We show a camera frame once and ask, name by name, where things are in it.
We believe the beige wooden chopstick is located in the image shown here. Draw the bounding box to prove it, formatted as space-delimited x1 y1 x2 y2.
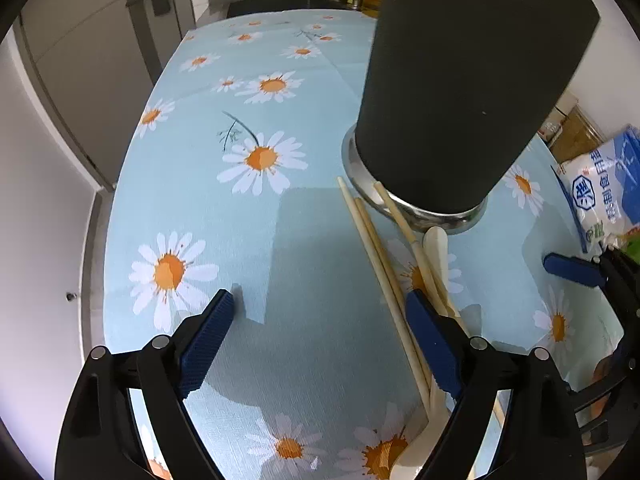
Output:
337 176 432 403
354 197 435 388
374 182 468 333

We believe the blue daisy print tablecloth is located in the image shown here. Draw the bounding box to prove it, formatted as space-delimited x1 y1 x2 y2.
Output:
102 10 621 480

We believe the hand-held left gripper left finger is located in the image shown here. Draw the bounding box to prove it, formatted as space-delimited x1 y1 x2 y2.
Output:
55 288 236 480

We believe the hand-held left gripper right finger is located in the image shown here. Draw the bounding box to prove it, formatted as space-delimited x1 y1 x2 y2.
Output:
405 290 586 480

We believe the black cylindrical utensil holder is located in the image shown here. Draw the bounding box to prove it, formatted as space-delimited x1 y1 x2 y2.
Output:
341 0 601 235

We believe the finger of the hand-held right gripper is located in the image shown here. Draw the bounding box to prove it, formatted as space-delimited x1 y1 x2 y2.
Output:
543 247 640 311
567 380 638 458

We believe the grey door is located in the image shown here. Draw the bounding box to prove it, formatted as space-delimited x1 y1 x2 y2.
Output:
15 0 198 191

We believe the white and blue salt bag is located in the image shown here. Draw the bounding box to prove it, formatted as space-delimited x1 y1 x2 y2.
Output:
555 125 640 253

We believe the dark kitchen sink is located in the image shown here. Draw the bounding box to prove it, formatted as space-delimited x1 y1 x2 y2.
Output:
207 0 361 23

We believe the large beige spoon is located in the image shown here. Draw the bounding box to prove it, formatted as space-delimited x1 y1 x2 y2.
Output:
390 226 468 480

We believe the person's right hand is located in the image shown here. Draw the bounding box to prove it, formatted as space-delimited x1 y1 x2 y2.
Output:
595 352 626 386

